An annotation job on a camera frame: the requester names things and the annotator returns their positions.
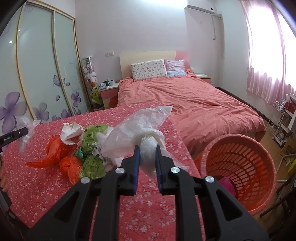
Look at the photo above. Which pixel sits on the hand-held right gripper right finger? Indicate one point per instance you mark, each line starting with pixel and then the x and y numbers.
pixel 158 166

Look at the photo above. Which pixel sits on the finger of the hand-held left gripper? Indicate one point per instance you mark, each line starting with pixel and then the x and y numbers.
pixel 16 135

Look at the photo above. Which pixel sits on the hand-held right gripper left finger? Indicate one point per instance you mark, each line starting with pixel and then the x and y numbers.
pixel 136 166

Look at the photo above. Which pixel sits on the clear plastic bag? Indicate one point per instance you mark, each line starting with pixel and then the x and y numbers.
pixel 24 144

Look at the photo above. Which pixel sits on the white plastic bag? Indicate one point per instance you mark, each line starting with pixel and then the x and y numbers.
pixel 129 132

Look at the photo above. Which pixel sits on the dark green plastic bag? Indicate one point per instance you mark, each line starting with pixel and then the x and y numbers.
pixel 81 153

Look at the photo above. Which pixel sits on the orange plastic laundry basket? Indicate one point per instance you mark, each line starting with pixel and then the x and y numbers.
pixel 242 166

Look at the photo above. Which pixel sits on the white printed plastic wrapper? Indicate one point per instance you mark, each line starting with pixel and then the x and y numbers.
pixel 101 150

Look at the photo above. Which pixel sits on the orange plastic bag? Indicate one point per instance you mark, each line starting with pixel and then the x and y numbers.
pixel 70 166
pixel 54 148

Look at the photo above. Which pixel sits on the light green printed plastic bag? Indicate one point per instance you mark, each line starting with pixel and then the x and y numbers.
pixel 92 136
pixel 92 166

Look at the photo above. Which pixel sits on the white crumpled paper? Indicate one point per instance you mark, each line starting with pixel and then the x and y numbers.
pixel 71 132

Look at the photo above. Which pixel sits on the red floral blanket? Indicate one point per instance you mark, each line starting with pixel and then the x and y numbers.
pixel 46 192

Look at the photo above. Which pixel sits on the wardrobe with purple flower doors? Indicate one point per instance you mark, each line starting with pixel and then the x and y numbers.
pixel 39 69

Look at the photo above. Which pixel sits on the pink plastic bag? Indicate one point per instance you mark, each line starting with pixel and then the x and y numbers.
pixel 227 185

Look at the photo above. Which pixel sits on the orange duvet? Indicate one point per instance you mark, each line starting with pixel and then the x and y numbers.
pixel 196 104

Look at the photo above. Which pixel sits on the white and pink nightstand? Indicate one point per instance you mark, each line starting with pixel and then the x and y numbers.
pixel 204 77
pixel 109 95

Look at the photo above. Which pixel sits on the white mug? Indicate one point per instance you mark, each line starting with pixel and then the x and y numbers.
pixel 111 82

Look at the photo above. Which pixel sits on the clear tube of plush toys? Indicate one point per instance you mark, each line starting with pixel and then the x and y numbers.
pixel 91 83

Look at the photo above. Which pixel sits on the white floral pillow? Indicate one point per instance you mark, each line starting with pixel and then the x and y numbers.
pixel 149 69

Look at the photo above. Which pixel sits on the pink striped pillow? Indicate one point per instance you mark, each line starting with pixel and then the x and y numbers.
pixel 175 68

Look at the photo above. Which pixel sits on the beige and pink headboard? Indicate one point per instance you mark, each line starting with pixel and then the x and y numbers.
pixel 148 56

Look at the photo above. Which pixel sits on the white pipe cover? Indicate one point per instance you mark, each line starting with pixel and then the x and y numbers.
pixel 217 25

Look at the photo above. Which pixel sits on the pink curtain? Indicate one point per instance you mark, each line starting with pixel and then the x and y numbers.
pixel 268 58

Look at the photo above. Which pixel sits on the white wall socket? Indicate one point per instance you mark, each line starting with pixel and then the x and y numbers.
pixel 109 54

